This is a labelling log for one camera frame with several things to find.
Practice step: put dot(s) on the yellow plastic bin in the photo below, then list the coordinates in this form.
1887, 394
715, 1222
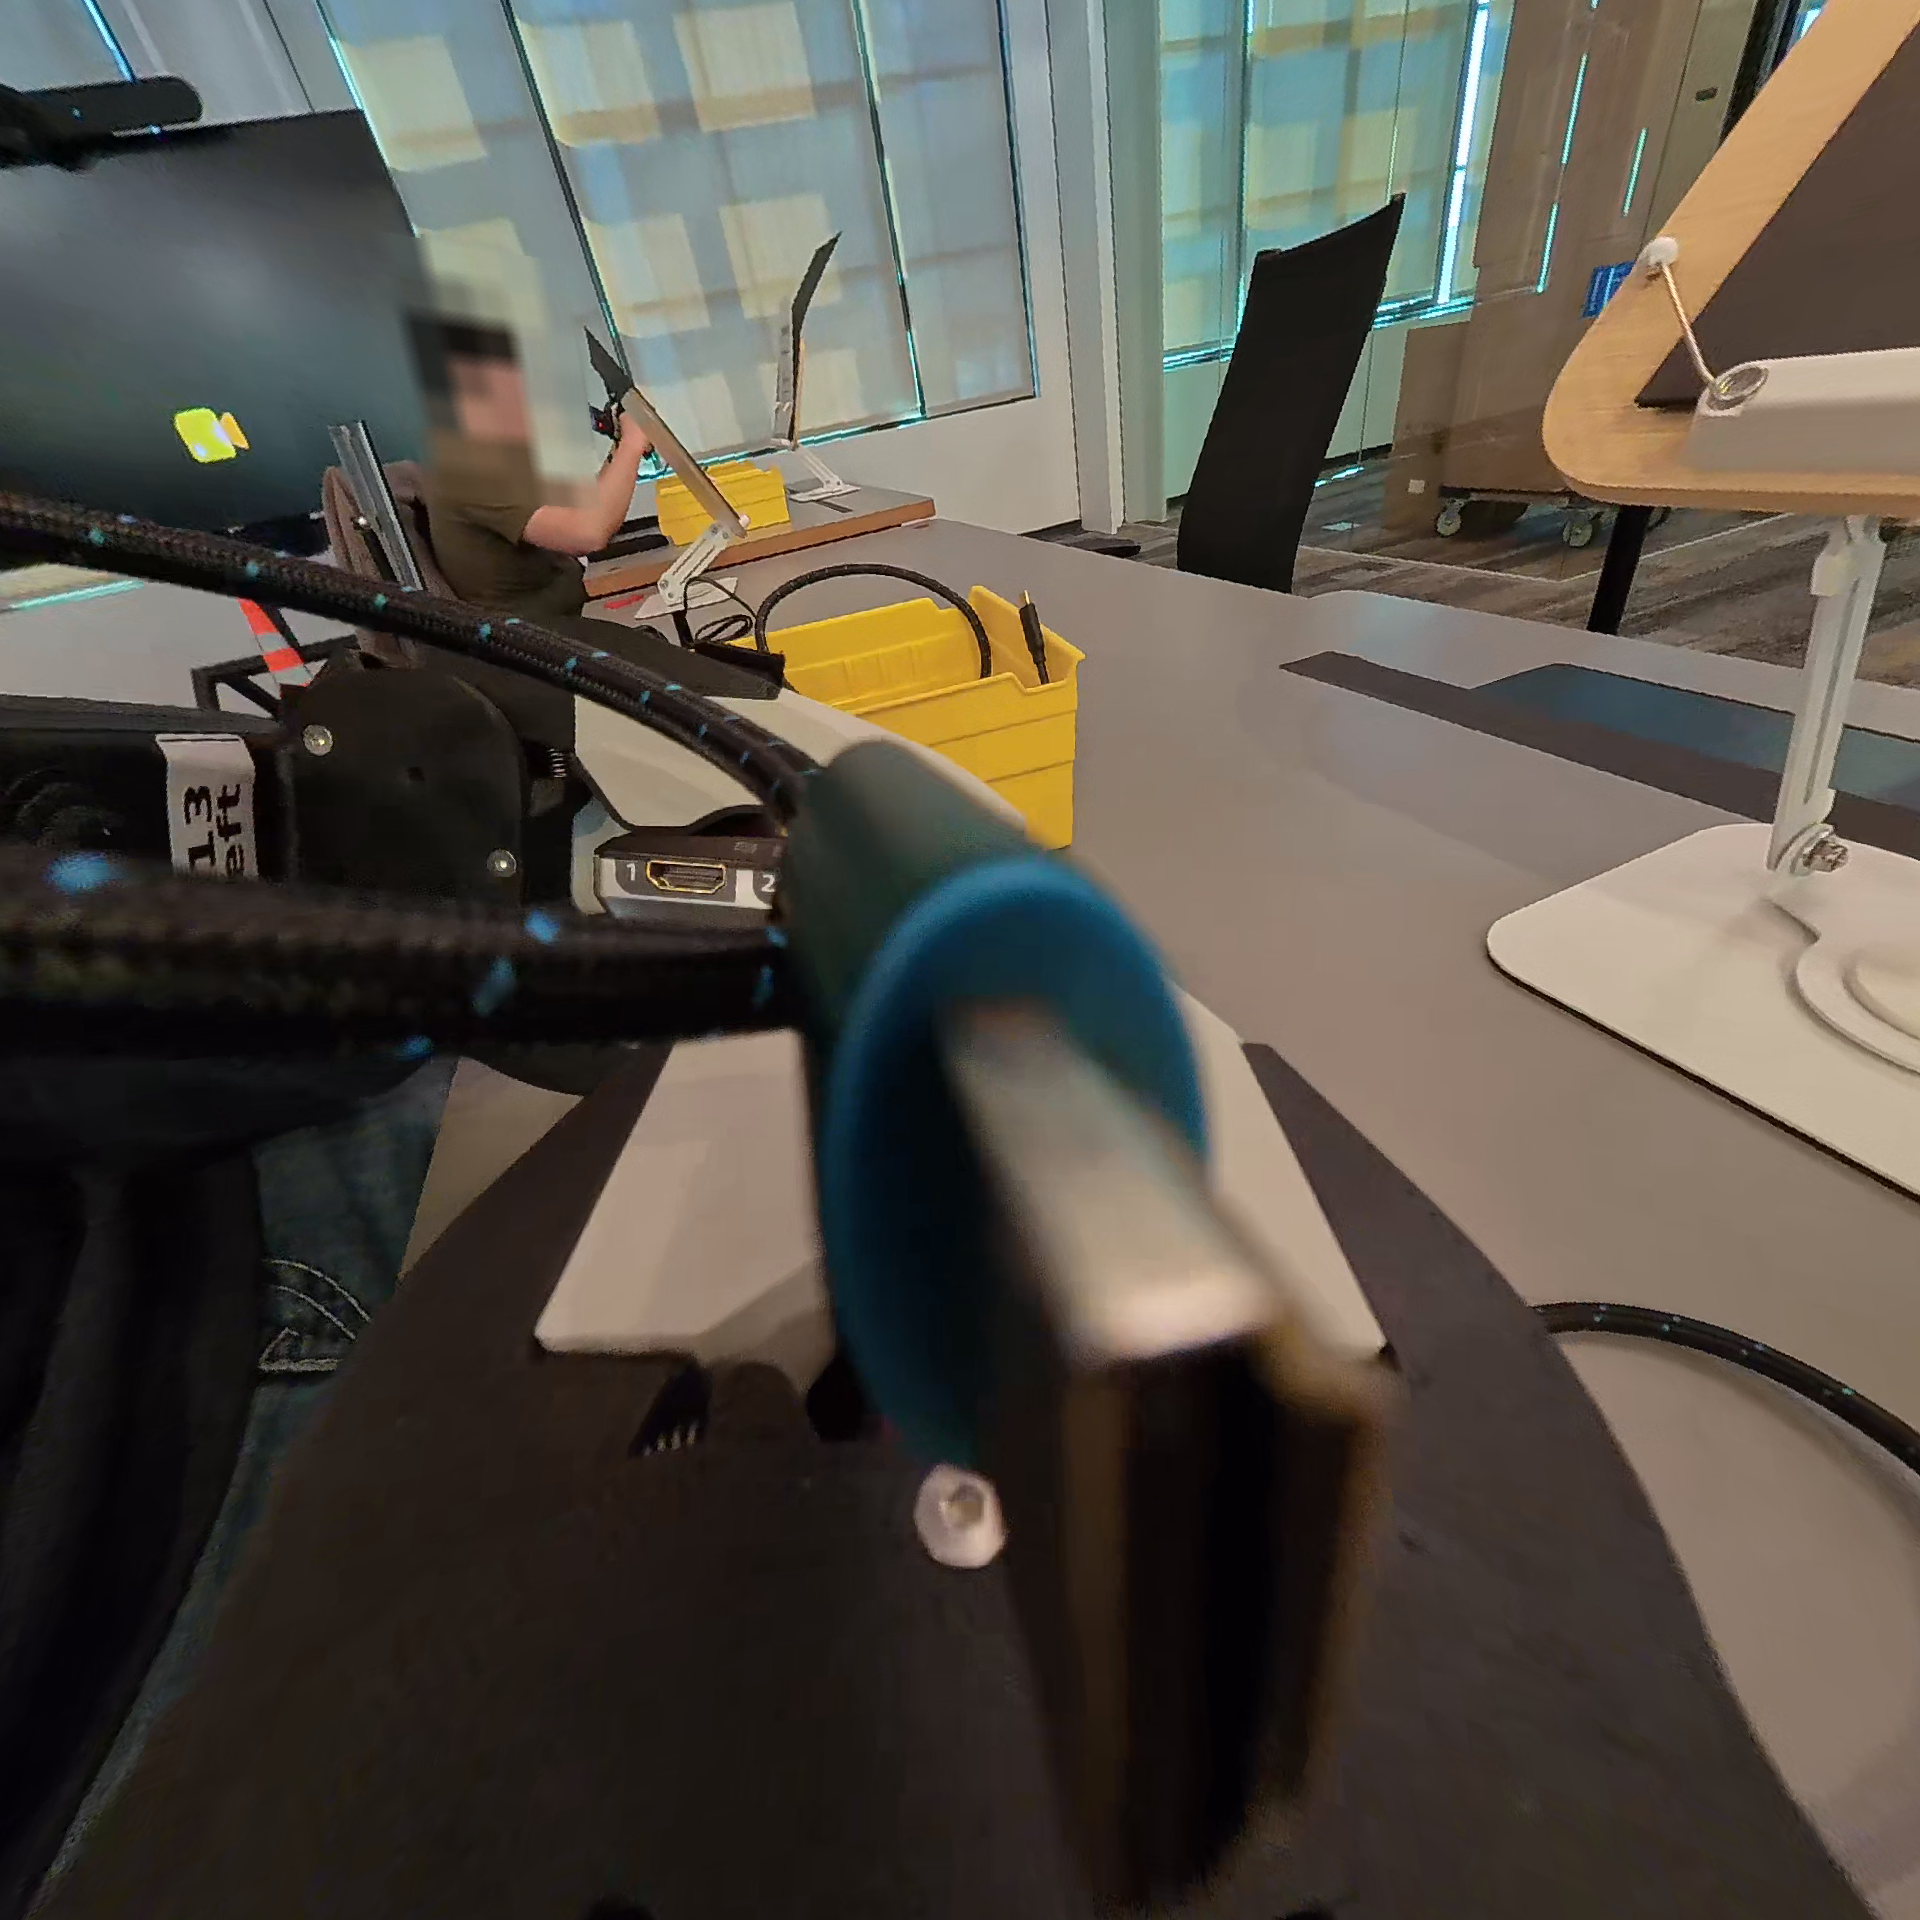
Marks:
930, 704
735, 503

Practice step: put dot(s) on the silver folding stand with board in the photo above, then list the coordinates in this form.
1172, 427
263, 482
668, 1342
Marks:
796, 360
698, 488

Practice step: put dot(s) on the wooden top desk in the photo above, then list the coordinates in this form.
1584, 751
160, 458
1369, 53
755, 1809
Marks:
839, 518

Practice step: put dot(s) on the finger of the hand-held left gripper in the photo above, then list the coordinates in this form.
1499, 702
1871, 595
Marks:
644, 765

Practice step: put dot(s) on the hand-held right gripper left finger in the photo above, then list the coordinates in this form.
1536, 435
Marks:
675, 1231

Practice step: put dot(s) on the black high-back office chair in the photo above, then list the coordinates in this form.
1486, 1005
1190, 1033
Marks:
1289, 422

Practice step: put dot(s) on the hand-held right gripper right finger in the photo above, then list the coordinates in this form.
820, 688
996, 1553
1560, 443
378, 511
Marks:
1266, 1185

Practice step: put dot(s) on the dark grey hdmi switch box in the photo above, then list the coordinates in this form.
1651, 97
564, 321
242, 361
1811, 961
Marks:
675, 879

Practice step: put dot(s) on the black monitor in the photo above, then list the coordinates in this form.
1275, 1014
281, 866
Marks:
182, 301

